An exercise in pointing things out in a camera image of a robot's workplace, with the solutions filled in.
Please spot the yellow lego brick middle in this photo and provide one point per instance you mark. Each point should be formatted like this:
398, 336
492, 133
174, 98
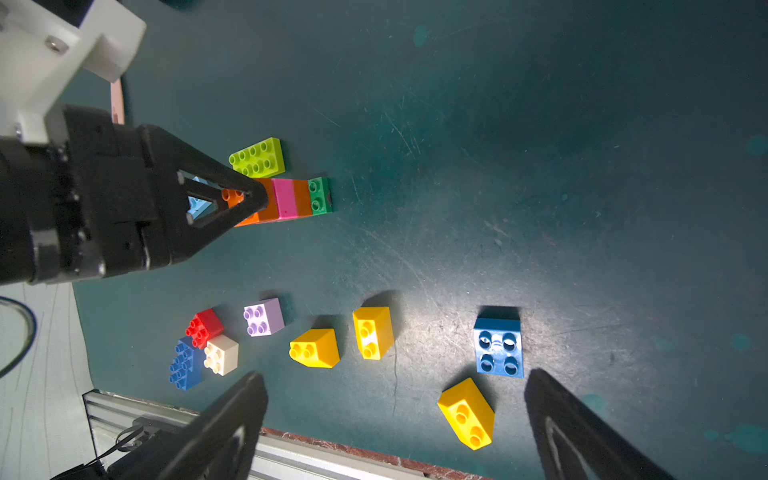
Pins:
373, 331

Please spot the green table mat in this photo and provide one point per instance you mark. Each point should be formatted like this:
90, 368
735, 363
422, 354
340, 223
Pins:
598, 168

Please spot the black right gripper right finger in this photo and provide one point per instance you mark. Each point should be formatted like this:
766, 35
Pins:
570, 437

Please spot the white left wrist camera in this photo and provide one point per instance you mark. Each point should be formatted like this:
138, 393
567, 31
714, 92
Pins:
45, 43

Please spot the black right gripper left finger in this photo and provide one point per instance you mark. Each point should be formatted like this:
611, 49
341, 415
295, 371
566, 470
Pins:
219, 444

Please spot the dark green lego plate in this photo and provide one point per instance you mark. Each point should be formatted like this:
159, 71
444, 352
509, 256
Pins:
320, 197

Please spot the pink lego brick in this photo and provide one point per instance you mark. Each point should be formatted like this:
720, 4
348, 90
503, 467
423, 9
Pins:
285, 199

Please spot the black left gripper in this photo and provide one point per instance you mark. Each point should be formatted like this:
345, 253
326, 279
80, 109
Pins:
88, 205

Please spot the pink plastic knife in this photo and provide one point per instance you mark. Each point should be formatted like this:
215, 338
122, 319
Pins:
117, 102

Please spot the purple lego brick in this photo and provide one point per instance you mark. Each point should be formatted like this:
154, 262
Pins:
264, 318

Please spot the blue lego brick right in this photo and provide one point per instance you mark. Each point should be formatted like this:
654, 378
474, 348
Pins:
498, 347

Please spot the yellow lego brick left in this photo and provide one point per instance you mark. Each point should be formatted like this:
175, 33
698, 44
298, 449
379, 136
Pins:
316, 348

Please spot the yellow lego brick right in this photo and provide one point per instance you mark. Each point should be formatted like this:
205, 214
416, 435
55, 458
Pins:
469, 414

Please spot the lime green lego plate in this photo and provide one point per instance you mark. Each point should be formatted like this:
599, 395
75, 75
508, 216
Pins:
262, 160

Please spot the blue lego brick upper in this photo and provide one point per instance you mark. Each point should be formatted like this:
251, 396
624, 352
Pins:
187, 366

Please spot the red lego brick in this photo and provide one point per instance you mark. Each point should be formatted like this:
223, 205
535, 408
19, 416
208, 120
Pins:
204, 326

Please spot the yellow lego brick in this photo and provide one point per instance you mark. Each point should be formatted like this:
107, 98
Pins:
469, 414
316, 348
373, 331

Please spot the light blue lego plate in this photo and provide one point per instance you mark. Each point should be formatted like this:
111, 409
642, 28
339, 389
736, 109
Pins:
197, 206

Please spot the cream lego brick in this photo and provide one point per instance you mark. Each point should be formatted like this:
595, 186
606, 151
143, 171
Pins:
221, 355

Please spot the blue lego brick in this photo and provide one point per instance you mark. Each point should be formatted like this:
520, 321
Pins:
187, 366
498, 347

